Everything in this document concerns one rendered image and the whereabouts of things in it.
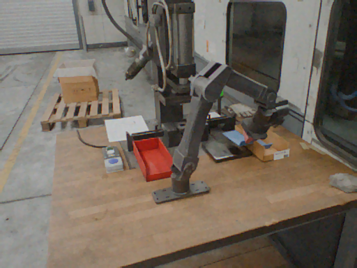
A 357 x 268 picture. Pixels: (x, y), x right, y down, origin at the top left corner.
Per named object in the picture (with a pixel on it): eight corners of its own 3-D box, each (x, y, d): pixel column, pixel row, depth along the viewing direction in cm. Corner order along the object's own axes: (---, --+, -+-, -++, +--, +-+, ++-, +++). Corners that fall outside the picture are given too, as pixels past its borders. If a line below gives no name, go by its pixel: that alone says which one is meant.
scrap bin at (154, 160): (146, 182, 117) (145, 169, 114) (134, 153, 138) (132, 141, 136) (176, 176, 120) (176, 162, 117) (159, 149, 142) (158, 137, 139)
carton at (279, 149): (262, 164, 127) (263, 147, 124) (233, 139, 149) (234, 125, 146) (289, 158, 131) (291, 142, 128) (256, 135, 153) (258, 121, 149)
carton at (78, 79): (65, 91, 498) (59, 60, 477) (103, 88, 507) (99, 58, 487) (58, 105, 438) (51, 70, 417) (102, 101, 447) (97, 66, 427)
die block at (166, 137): (168, 148, 142) (167, 132, 139) (162, 139, 150) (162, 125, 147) (208, 140, 147) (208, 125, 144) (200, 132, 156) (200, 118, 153)
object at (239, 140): (240, 147, 126) (241, 141, 125) (222, 133, 139) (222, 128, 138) (255, 144, 129) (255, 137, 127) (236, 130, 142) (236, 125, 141)
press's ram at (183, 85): (166, 113, 134) (162, 42, 121) (151, 96, 156) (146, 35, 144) (204, 107, 139) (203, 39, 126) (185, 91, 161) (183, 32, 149)
